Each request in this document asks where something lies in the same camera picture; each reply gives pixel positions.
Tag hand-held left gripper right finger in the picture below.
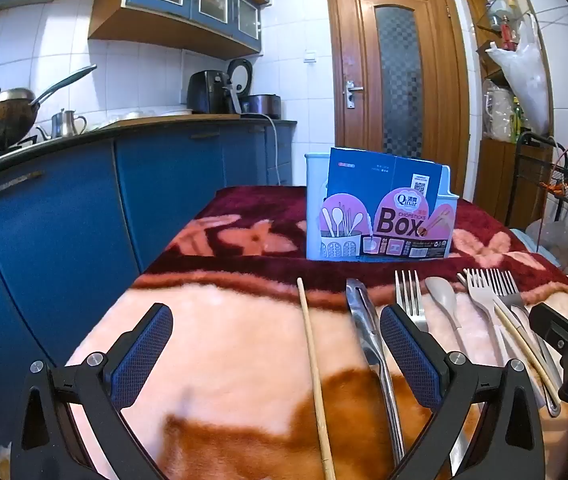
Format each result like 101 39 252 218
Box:
379 304 547 480

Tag bag of eggs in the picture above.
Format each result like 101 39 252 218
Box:
526 220 568 281

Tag blue wall cabinet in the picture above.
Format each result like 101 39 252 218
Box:
87 0 271 60

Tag green bottle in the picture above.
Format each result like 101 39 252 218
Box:
511 97 524 143

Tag wooden shelf unit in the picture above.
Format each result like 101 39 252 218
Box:
461 0 555 226

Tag steel door handle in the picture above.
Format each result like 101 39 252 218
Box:
343 80 365 109

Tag rice cooker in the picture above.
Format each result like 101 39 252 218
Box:
227 58 281 118

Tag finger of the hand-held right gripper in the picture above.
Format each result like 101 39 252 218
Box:
529 302 568 356

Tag steel tongs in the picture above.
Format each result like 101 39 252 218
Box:
345 278 407 466

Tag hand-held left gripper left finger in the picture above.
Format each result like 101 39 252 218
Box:
10 303 175 480

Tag white plastic fork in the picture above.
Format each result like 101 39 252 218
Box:
464 269 507 366

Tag blue base cabinets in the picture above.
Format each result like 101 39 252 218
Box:
0 120 299 441

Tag steel fork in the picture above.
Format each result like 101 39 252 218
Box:
395 270 471 480
486 269 562 418

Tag black air fryer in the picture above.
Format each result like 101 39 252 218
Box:
186 70 237 115

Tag steel kettle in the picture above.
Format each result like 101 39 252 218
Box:
36 108 88 139

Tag light blue utensil holder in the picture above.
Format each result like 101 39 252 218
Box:
305 152 460 261

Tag blue printed cardboard sleeve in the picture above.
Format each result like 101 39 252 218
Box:
320 147 455 260

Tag white power cable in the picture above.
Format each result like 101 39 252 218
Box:
241 112 282 186

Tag wooden door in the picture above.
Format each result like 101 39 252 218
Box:
325 0 471 201

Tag white jug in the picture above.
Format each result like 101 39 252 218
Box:
481 80 515 141

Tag red pink printed blanket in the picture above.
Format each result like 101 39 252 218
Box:
64 186 568 480

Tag beige spoon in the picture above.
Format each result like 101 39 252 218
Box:
425 276 470 356

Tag white plastic bag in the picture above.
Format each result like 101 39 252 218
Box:
486 20 551 136

